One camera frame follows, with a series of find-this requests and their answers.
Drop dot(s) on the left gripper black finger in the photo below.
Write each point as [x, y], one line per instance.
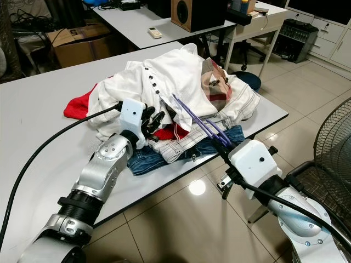
[159, 123]
[148, 119]

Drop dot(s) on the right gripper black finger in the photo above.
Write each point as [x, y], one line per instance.
[227, 152]

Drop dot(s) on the purple blue clothes hanger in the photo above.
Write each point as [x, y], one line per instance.
[192, 112]

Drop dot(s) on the white shirt with plaid lining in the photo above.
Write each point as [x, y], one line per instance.
[170, 76]

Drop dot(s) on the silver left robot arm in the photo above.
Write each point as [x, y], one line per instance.
[104, 170]

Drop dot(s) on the blue denim jeans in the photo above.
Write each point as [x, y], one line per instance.
[148, 161]

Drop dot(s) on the white stitched trousers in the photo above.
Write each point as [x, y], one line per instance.
[247, 101]

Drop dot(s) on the red cloth garment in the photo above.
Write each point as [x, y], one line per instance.
[82, 107]

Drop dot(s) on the white remote control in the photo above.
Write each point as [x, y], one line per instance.
[156, 32]

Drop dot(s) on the brown cardboard box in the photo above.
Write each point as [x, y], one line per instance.
[77, 52]

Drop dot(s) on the black standing fan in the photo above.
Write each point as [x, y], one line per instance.
[337, 142]

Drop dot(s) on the wooden speaker black cone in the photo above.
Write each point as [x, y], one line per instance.
[200, 13]

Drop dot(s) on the blue plastic item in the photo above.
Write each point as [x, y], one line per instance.
[98, 3]

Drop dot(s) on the black equipment case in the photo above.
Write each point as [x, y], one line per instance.
[295, 41]

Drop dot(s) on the white desk white legs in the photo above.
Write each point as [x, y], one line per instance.
[269, 19]

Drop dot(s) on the white drawer cabinet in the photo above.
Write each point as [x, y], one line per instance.
[329, 35]

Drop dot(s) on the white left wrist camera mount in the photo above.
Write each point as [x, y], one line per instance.
[131, 115]

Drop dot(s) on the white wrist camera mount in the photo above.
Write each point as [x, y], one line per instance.
[255, 161]
[131, 115]

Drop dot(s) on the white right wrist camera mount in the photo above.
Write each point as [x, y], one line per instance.
[255, 161]

